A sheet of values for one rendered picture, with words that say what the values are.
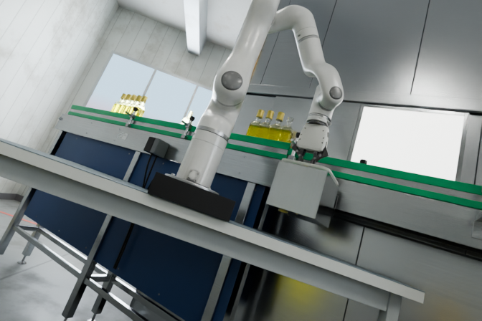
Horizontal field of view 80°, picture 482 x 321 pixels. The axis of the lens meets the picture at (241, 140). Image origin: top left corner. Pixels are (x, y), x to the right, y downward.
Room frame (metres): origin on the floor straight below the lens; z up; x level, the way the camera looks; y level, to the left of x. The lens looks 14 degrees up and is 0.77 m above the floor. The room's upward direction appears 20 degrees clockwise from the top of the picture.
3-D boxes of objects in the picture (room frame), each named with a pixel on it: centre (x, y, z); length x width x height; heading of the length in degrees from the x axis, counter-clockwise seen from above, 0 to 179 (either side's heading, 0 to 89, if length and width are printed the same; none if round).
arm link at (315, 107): (0.98, -0.25, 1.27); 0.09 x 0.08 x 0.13; 2
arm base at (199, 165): (0.97, 0.10, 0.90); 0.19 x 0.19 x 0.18
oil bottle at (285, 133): (1.33, -0.20, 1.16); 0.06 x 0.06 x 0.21; 57
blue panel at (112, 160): (1.69, 0.46, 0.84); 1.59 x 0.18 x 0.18; 58
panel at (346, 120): (1.31, -0.49, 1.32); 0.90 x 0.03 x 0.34; 58
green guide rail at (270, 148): (1.64, 0.53, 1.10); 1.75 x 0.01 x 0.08; 58
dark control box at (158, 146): (1.48, 0.40, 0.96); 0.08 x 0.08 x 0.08; 58
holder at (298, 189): (1.04, -0.29, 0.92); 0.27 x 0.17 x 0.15; 148
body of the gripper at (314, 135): (0.99, -0.25, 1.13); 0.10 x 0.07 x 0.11; 59
